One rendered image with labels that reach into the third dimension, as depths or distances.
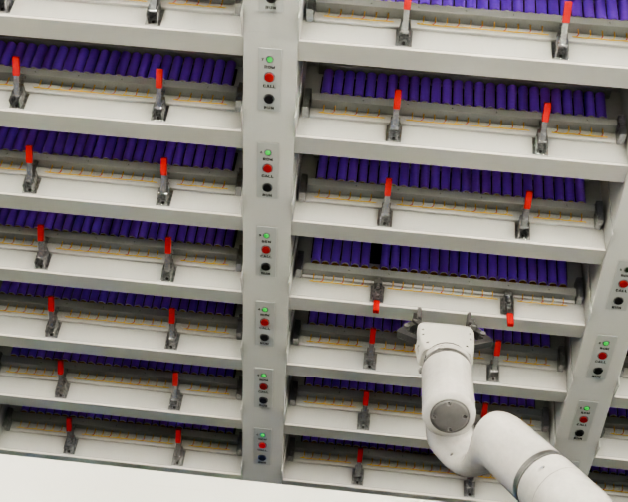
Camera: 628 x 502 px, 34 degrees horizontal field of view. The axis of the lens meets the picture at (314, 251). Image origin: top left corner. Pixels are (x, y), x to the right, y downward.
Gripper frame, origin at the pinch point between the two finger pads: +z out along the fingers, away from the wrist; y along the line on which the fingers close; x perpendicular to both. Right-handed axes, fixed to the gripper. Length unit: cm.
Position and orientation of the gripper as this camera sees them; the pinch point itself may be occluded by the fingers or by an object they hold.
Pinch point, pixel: (443, 319)
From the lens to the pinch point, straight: 187.8
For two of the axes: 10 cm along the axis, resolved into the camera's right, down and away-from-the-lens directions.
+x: 0.7, -9.0, -4.3
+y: 9.9, 1.0, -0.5
